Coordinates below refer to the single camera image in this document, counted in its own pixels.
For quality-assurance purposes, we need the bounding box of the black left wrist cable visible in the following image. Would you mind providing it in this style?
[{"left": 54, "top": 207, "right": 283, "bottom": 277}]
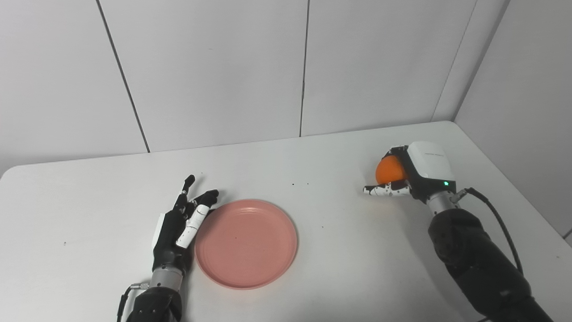
[{"left": 117, "top": 282, "right": 151, "bottom": 322}]

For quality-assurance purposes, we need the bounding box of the orange fruit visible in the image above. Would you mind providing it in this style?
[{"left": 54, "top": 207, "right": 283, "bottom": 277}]
[{"left": 375, "top": 155, "right": 408, "bottom": 185}]

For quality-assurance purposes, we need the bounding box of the pink round plate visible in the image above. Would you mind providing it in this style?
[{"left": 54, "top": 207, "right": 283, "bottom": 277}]
[{"left": 195, "top": 199, "right": 299, "bottom": 290}]

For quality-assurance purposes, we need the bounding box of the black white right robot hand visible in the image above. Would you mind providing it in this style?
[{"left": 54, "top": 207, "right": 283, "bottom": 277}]
[{"left": 363, "top": 141, "right": 458, "bottom": 204}]

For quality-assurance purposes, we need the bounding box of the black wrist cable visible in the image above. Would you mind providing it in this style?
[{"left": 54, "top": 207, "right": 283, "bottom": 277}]
[
  {"left": 117, "top": 282, "right": 151, "bottom": 322},
  {"left": 450, "top": 187, "right": 525, "bottom": 276}
]

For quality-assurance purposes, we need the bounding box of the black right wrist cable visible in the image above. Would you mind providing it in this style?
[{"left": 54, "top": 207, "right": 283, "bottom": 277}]
[{"left": 450, "top": 187, "right": 525, "bottom": 276}]

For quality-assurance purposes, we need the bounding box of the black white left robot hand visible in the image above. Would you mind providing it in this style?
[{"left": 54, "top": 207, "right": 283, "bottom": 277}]
[{"left": 151, "top": 175, "right": 220, "bottom": 273}]

